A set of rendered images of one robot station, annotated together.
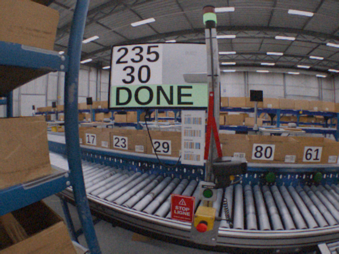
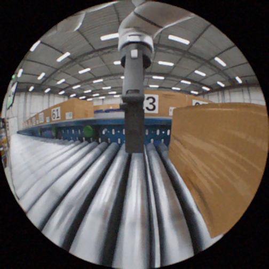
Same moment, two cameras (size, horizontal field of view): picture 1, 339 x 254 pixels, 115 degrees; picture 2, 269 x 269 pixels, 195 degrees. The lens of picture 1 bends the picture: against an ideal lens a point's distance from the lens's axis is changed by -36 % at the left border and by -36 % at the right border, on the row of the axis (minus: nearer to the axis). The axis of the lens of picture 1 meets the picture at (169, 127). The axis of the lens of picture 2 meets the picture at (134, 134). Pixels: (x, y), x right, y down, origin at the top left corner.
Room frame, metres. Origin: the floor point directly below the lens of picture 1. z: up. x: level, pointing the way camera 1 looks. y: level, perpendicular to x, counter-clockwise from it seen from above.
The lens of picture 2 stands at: (0.17, -1.55, 0.89)
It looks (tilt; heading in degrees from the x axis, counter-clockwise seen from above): 14 degrees down; 342
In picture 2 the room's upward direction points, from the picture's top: straight up
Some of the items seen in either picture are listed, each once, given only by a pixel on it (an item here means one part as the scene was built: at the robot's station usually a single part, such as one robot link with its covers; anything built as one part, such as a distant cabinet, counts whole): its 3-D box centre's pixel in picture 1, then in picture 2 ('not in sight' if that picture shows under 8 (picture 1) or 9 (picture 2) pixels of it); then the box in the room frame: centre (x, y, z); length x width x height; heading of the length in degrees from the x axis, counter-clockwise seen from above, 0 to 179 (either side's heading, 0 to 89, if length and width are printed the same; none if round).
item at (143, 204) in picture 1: (155, 193); not in sight; (0.97, 0.09, 0.73); 0.52 x 0.05 x 0.05; 159
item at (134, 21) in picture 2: not in sight; (137, 27); (0.32, -1.61, 1.19); 0.13 x 0.11 x 0.16; 11
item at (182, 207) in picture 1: (189, 209); not in sight; (0.58, -0.08, 0.85); 0.16 x 0.01 x 0.13; 69
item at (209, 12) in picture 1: (209, 16); not in sight; (0.59, -0.16, 1.62); 0.05 x 0.05 x 0.06
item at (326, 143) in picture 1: (313, 149); (71, 112); (0.98, -1.15, 0.96); 0.39 x 0.29 x 0.17; 69
